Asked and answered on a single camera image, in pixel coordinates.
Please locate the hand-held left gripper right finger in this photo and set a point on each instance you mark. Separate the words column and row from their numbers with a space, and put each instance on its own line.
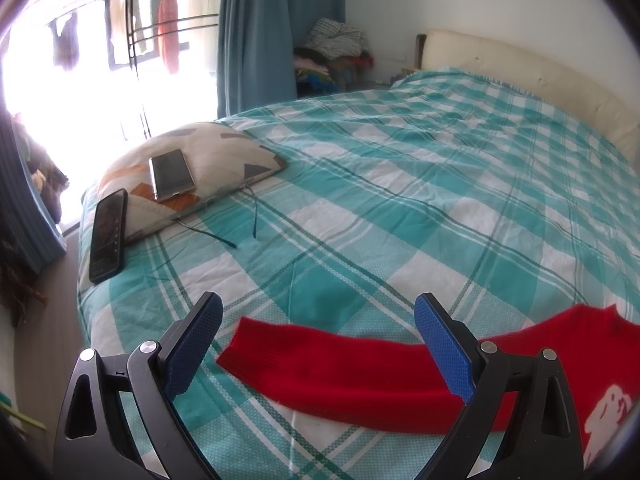
column 442, row 340

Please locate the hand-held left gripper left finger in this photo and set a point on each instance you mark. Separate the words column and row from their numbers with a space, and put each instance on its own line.
column 195, row 340

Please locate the red sweater with white print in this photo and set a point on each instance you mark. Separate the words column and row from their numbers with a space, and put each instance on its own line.
column 325, row 365

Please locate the pile of mixed clothes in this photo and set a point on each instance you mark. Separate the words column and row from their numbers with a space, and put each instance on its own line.
column 335, row 35

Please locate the black smartphone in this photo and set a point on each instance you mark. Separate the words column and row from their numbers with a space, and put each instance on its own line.
column 107, row 235

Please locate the teal checked bed blanket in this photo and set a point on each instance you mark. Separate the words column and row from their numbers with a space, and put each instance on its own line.
column 400, row 185

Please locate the beige patterned pillow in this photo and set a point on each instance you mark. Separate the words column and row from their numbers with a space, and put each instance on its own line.
column 220, row 145

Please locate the blue curtain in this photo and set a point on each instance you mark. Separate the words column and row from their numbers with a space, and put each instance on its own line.
column 30, row 220
column 260, row 35

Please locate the cream padded headboard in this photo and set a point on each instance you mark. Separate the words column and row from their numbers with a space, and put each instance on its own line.
column 525, row 65

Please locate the red hanging garment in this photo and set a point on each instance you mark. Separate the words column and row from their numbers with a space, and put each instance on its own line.
column 169, row 30

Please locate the black metal drying rack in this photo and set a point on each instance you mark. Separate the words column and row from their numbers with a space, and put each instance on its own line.
column 133, row 35

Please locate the dark hanging garment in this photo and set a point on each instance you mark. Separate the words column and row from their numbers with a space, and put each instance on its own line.
column 65, row 45

